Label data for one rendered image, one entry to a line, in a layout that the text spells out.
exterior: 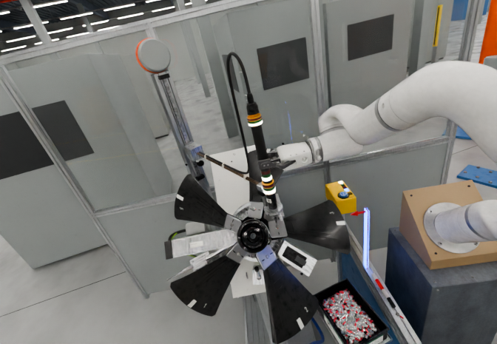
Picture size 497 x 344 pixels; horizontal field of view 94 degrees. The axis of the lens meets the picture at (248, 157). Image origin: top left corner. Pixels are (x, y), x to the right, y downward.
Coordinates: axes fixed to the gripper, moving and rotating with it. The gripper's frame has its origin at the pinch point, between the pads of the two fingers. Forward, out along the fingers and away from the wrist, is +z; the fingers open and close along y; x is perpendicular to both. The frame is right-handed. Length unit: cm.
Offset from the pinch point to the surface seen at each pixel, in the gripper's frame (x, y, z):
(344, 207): -46, 21, -35
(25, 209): -70, 139, 250
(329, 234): -32.8, -5.8, -18.2
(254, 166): -12.0, 20.1, 4.1
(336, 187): -41, 32, -36
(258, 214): -23.6, 2.6, 6.1
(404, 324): -63, -24, -37
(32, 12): 268, 898, 646
